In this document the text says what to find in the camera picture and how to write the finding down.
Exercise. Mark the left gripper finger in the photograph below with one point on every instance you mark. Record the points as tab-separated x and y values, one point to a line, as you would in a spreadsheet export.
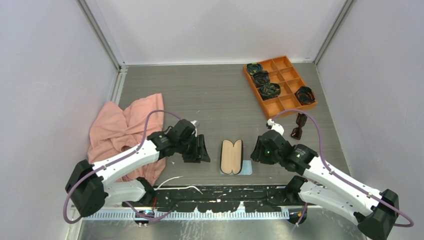
190	155
202	154

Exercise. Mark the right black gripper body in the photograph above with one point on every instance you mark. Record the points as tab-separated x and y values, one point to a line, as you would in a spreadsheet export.
271	158

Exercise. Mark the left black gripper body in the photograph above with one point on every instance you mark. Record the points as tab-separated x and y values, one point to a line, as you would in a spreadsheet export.
184	145

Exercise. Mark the light blue cleaning cloth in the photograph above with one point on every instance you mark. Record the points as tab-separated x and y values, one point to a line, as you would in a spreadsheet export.
246	168

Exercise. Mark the black glasses case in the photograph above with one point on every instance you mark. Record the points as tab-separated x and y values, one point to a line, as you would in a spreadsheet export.
231	156

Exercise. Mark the brown tortoise sunglasses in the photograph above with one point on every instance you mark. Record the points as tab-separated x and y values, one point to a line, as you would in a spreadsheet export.
300	121

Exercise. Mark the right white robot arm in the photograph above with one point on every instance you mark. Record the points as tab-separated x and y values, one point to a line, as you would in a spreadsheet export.
318	183

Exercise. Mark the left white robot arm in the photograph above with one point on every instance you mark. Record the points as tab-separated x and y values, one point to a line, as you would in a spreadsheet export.
91	186

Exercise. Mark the rolled dark belt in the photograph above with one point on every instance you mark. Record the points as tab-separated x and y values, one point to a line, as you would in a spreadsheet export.
269	91
253	68
305	95
261	78

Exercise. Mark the orange compartment tray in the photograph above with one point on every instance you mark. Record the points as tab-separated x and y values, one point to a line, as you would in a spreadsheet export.
281	71

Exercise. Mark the rolled dark belt right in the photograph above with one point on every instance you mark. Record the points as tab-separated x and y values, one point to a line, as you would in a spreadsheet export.
305	95

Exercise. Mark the pink cloth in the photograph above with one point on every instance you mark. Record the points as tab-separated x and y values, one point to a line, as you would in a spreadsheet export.
116	130

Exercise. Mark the rolled dark belt top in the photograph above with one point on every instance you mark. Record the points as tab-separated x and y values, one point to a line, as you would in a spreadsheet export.
253	68

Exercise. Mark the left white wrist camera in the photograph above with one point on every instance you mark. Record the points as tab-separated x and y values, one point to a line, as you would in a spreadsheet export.
195	123

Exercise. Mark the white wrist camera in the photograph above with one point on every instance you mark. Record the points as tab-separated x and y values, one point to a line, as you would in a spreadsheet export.
195	123
271	125

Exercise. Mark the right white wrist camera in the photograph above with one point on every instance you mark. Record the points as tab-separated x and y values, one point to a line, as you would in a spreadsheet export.
271	125

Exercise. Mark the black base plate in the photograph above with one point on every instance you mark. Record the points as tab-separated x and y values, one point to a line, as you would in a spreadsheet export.
220	199

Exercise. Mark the slotted cable duct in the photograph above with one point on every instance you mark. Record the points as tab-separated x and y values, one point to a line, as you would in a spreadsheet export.
240	214

